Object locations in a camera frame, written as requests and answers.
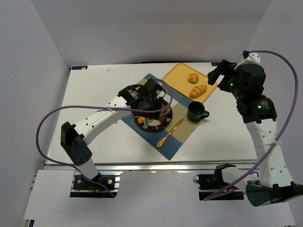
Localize small round bun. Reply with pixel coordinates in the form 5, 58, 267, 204
188, 73, 199, 84

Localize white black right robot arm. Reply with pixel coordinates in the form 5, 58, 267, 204
208, 60, 303, 207

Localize dark rimmed ceramic plate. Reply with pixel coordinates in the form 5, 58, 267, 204
134, 100, 173, 132

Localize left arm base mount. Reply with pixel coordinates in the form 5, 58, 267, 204
70, 174, 120, 199

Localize steel serving tongs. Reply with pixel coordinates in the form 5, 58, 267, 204
142, 118, 153, 130

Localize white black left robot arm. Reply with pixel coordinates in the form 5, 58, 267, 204
61, 79, 168, 182

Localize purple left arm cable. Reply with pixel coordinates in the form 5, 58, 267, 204
35, 79, 173, 198

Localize chocolate croissant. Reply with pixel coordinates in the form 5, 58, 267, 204
159, 110, 169, 122

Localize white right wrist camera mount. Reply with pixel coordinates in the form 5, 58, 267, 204
234, 50, 260, 70

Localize striped bread roll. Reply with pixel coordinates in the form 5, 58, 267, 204
189, 85, 207, 99
137, 116, 145, 124

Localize gold ornate knife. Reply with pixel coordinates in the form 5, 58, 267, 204
156, 119, 184, 147

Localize dark green mug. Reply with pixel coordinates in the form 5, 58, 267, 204
187, 101, 210, 122

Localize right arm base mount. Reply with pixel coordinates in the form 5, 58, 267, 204
193, 163, 244, 201

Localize blue beige patchwork placemat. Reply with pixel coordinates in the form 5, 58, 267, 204
122, 88, 200, 160

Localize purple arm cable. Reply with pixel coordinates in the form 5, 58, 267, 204
203, 49, 298, 201
35, 79, 173, 198

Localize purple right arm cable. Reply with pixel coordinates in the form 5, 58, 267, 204
203, 49, 298, 201

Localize yellow plastic tray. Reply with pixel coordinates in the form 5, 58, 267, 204
163, 63, 217, 103

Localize aluminium table edge rail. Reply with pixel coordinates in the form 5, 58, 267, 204
44, 156, 261, 171

